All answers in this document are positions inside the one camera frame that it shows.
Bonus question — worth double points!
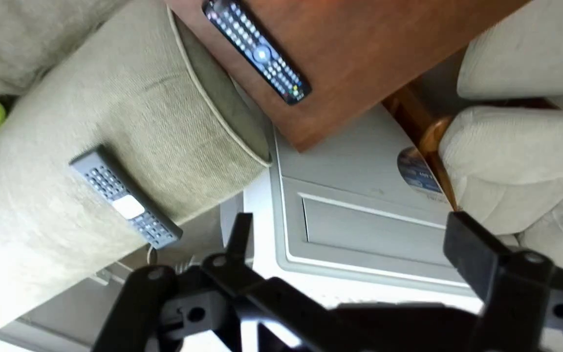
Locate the grey remote control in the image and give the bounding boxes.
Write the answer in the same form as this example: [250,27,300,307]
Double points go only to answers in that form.
[68,147,183,250]

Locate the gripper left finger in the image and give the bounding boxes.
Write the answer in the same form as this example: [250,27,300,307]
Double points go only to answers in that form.
[91,212,360,352]

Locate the brown wooden side table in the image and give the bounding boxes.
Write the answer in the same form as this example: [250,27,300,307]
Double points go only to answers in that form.
[164,0,531,212]

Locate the beige armchair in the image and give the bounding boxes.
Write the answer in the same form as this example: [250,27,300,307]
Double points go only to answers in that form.
[438,0,563,270]

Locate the black remote control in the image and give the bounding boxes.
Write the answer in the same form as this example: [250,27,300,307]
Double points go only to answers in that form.
[201,0,312,105]

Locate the beige sofa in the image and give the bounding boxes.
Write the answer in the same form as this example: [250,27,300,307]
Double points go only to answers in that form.
[0,0,273,338]

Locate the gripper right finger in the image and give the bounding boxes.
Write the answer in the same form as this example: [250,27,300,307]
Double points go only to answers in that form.
[444,211,563,352]

